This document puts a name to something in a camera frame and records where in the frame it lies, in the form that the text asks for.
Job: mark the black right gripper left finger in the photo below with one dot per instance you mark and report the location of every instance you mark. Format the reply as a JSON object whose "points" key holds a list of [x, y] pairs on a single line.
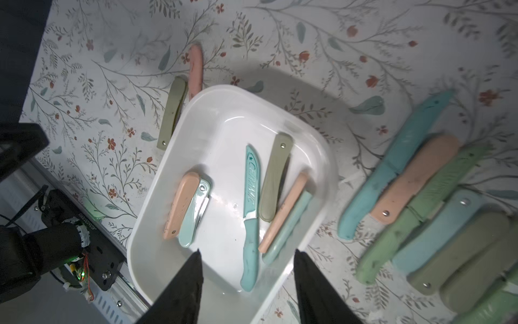
{"points": [[180, 301]]}

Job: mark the white oval storage box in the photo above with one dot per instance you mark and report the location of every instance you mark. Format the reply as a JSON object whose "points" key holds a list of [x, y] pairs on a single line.
{"points": [[212, 135]]}

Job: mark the olive folding fruit knife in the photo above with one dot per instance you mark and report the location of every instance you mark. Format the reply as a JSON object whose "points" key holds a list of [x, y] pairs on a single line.
{"points": [[477, 235]]}

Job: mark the light blue folding knife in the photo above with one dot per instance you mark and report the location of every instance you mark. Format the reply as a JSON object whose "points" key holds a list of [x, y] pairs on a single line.
{"points": [[453, 215]]}

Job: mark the orange fruit knife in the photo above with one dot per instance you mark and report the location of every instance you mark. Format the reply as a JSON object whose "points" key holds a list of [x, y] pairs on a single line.
{"points": [[435, 154]]}

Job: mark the teal ceramic sheathed knife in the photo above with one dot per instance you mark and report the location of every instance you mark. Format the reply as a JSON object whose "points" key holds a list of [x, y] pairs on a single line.
{"points": [[251, 222]]}

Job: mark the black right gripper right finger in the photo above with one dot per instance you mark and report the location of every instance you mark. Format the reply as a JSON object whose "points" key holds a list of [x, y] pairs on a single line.
{"points": [[318, 301]]}

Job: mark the mint folding fruit knife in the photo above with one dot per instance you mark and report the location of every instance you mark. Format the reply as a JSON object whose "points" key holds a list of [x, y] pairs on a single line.
{"points": [[195, 213]]}

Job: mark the pink fruit knife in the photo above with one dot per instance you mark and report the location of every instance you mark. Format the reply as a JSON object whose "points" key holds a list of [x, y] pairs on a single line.
{"points": [[196, 71]]}

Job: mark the teal sheathed fruit knife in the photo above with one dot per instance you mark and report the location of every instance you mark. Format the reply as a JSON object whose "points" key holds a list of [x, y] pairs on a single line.
{"points": [[287, 228]]}

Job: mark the peach folding fruit knife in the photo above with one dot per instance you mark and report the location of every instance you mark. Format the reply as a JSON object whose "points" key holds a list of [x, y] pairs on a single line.
{"points": [[183, 197]]}

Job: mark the peach sheathed fruit knife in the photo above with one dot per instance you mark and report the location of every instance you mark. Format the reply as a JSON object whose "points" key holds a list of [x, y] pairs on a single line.
{"points": [[283, 212]]}

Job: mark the light green fruit knife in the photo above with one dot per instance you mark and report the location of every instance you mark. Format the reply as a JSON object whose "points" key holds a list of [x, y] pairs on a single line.
{"points": [[498, 306]]}

